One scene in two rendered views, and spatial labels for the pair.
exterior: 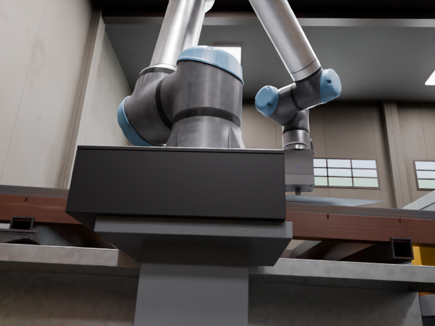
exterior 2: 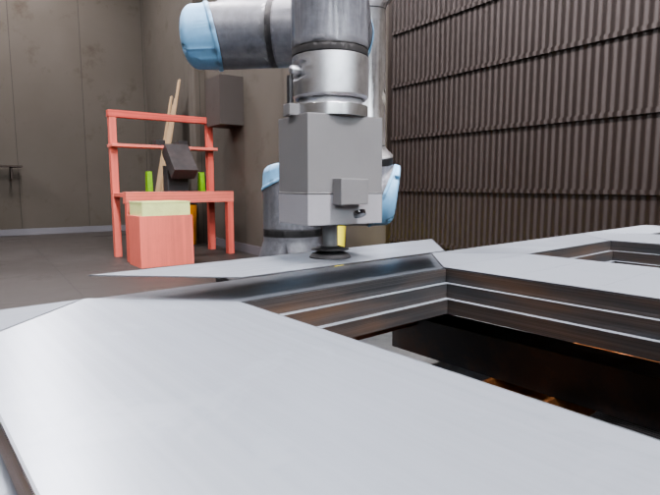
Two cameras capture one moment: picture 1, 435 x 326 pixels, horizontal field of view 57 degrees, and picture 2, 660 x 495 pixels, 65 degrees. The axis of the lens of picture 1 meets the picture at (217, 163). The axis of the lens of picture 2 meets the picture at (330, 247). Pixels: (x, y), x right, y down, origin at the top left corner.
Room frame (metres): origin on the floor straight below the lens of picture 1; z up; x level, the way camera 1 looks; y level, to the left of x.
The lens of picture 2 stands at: (1.46, -0.54, 0.95)
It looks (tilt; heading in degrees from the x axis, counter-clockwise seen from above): 7 degrees down; 143
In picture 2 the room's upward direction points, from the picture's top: straight up
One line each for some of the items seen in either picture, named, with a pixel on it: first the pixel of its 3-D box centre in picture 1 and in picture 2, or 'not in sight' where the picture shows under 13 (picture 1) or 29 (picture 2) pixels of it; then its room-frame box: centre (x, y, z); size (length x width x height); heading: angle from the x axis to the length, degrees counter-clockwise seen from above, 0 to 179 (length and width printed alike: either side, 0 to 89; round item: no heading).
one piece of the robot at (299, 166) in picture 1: (298, 169); (333, 164); (1.05, -0.23, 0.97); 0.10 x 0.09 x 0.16; 173
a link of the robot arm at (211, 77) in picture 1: (206, 91); (296, 193); (0.61, 0.03, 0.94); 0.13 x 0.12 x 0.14; 46
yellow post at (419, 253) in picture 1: (423, 254); not in sight; (1.17, -0.61, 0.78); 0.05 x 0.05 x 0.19; 3
